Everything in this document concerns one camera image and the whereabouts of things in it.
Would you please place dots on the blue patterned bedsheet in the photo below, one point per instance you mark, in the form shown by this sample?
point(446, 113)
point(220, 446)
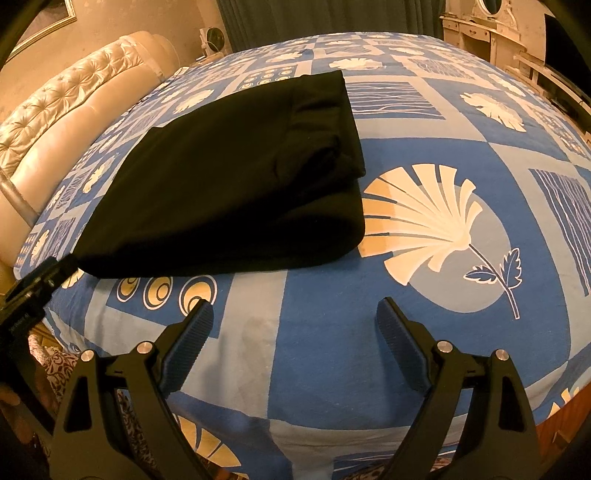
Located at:
point(323, 323)

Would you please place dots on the gold framed picture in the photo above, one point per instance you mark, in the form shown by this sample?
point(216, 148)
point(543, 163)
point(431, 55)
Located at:
point(46, 18)

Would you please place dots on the black pants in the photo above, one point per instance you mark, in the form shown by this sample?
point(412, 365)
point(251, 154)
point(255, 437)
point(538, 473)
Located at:
point(231, 184)

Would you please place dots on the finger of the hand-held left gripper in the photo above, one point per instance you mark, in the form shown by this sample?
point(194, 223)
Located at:
point(48, 274)

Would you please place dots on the grey metal bed rail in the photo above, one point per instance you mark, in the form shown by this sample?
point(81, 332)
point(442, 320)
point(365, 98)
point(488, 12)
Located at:
point(21, 201)

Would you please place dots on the cream tufted headboard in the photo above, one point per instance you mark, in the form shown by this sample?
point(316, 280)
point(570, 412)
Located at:
point(69, 115)

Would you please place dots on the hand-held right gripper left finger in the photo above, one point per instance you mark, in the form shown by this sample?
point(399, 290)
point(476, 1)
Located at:
point(194, 332)

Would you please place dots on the white ornate dresser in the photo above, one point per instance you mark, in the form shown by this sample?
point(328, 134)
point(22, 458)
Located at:
point(489, 37)

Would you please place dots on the black television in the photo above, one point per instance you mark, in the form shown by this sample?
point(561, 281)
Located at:
point(556, 41)

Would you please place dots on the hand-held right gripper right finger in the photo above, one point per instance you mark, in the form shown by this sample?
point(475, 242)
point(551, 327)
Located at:
point(397, 341)

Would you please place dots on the small white fan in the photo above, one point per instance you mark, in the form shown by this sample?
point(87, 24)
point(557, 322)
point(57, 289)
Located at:
point(214, 38)

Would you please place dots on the dark teal curtain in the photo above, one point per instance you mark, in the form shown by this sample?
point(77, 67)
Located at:
point(323, 18)

